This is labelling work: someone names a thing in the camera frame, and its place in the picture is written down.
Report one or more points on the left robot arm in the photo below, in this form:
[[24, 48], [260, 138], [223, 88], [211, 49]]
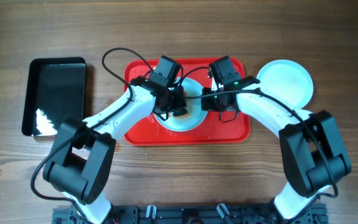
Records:
[[79, 162]]

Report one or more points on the red plastic tray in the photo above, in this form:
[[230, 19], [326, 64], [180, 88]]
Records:
[[149, 132]]

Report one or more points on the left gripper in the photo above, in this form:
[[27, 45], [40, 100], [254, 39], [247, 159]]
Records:
[[176, 101]]

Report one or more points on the black rectangular water tray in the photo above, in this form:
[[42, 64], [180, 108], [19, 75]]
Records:
[[56, 89]]

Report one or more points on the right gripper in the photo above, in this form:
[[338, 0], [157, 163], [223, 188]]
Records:
[[210, 101]]

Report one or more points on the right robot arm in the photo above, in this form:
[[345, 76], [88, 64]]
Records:
[[313, 152]]

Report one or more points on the light blue plate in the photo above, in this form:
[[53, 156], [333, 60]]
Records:
[[287, 80], [195, 115]]

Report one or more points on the green and orange sponge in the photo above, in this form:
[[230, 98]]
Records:
[[181, 113]]

